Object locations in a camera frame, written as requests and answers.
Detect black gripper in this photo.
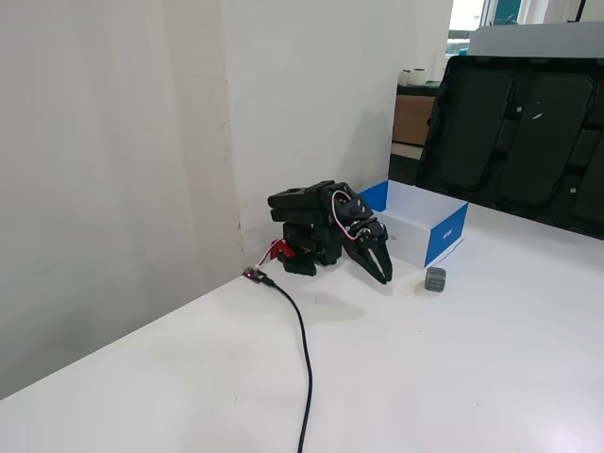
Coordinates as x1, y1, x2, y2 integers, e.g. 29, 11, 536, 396
341, 216, 394, 285

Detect small gray block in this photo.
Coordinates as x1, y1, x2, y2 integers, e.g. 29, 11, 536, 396
423, 266, 448, 294

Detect blue and white cardboard box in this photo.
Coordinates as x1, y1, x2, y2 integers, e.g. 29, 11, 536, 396
358, 179, 470, 269

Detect red black table clamp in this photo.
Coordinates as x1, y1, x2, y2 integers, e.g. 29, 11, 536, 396
268, 239, 318, 277

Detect brown cardboard carton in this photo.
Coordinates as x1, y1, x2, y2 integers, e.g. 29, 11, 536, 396
392, 93, 437, 148

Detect large black plastic tray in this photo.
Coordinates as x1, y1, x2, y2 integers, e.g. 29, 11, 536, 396
413, 55, 604, 240

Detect gray flat panel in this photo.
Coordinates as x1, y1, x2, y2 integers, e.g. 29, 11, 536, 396
467, 20, 604, 60

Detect white servo wire loop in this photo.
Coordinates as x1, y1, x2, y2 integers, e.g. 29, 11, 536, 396
329, 189, 363, 240

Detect black power cable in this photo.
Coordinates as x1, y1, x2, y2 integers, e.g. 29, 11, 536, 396
262, 276, 314, 453

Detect red white board wires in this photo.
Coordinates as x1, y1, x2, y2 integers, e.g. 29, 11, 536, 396
254, 250, 280, 272

